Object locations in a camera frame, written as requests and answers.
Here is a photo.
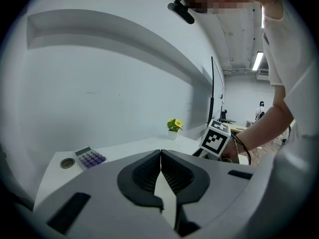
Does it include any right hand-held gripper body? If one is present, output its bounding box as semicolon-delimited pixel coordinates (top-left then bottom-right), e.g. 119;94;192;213
191;119;240;164

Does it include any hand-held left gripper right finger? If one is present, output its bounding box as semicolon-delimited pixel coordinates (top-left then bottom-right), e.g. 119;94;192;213
160;149;210;238

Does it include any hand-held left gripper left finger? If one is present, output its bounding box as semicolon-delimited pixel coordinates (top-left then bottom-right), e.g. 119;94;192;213
117;149;164;211

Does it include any person's right forearm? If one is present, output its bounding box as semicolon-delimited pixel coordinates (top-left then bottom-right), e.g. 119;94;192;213
222;103;295;162

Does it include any light wooden desk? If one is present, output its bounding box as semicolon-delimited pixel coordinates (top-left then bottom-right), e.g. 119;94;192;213
228;122;250;134

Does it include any black office chair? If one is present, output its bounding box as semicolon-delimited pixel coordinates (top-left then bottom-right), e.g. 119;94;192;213
220;109;237;124

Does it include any potted yellow flower plant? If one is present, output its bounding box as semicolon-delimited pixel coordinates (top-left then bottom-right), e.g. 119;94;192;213
166;117;184;141

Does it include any large black-framed screen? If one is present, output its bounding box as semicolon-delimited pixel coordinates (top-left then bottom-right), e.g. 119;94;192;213
207;56;225;127

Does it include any calculator with purple keys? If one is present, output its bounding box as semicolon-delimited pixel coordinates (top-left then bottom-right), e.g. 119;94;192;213
74;146;108;170

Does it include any round metal tin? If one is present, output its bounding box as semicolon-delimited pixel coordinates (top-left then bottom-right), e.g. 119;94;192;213
59;157;76;170

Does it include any white air conditioner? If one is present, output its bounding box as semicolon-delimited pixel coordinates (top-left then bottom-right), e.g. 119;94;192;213
256;68;270;81

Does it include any person's white shirt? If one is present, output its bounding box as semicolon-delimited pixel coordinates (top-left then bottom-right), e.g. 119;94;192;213
261;0;319;144

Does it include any black cable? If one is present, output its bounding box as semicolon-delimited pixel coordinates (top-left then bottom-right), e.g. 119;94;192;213
230;131;252;166

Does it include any black head-mounted camera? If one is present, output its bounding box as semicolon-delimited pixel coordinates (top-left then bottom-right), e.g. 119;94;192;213
167;0;195;25

